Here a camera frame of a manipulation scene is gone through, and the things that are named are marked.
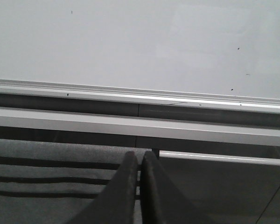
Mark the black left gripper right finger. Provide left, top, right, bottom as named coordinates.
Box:
left=140, top=151, right=215, bottom=224

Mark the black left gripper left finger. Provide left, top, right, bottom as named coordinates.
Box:
left=67, top=152, right=138, bottom=224

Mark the white metal stand frame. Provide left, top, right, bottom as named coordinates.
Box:
left=0, top=107, right=280, bottom=147

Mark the white horizontal stand bar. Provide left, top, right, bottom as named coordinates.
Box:
left=159, top=150, right=280, bottom=166

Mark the whiteboard with aluminium frame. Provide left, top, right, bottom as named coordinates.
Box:
left=0, top=0, right=280, bottom=113

